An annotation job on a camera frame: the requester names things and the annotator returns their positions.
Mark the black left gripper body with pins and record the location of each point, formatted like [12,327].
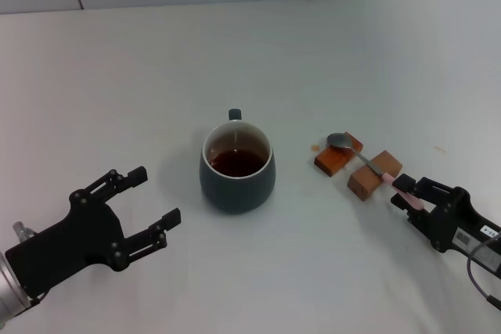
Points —
[82,238]

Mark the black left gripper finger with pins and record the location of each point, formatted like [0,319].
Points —
[172,218]
[138,176]

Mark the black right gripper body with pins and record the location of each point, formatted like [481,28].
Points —
[454,228]

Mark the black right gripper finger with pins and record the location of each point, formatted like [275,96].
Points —
[405,184]
[419,218]

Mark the light arched wooden block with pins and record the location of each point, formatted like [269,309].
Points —
[364,187]

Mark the dark grey ceramic cup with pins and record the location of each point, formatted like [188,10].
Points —
[235,193]

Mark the left gripper silver connector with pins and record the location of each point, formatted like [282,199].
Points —
[19,228]

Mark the reddish brown wooden block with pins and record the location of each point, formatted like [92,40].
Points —
[330,162]

